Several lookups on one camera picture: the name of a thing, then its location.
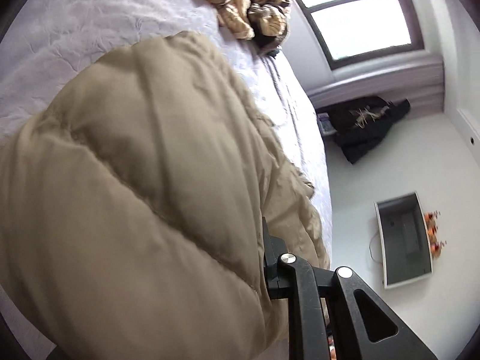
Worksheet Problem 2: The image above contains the lavender quilted bedspread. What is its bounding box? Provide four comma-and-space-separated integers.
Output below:
1, 0, 332, 359

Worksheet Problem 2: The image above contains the cream striped knit sweater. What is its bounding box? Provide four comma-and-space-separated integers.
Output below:
206, 0, 290, 45

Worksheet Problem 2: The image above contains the bedroom window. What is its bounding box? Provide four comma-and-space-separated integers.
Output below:
295, 0, 425, 70

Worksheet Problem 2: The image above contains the dark green garment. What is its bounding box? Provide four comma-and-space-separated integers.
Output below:
254, 37, 282, 57

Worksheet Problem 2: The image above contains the black hanging coat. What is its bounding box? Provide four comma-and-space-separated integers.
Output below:
316, 96, 411, 164

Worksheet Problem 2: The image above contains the orange flower decoration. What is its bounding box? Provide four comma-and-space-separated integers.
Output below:
424, 211, 447, 259

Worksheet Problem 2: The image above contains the small box with label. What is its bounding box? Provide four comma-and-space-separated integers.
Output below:
317, 113, 336, 137

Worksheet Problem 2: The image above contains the tan puffer jacket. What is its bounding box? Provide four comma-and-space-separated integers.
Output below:
1, 33, 329, 359

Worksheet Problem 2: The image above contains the television power cable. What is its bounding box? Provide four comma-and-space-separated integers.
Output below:
367, 230, 382, 264

